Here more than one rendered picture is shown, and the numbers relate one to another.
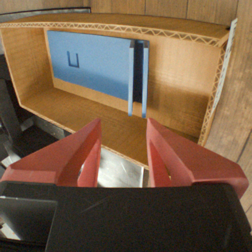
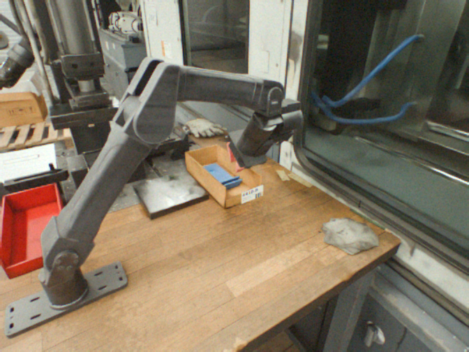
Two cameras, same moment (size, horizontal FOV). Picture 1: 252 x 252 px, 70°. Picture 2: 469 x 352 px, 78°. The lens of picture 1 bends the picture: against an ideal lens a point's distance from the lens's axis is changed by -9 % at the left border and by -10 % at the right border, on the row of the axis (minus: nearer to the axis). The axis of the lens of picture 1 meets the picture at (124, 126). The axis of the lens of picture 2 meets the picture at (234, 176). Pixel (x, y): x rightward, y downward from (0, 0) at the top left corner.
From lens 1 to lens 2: 0.75 m
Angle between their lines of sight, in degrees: 67
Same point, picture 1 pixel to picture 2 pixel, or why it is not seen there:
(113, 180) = (164, 197)
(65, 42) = (217, 168)
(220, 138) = (230, 211)
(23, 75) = (197, 154)
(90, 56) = (220, 174)
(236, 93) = (247, 204)
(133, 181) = (177, 200)
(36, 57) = (203, 160)
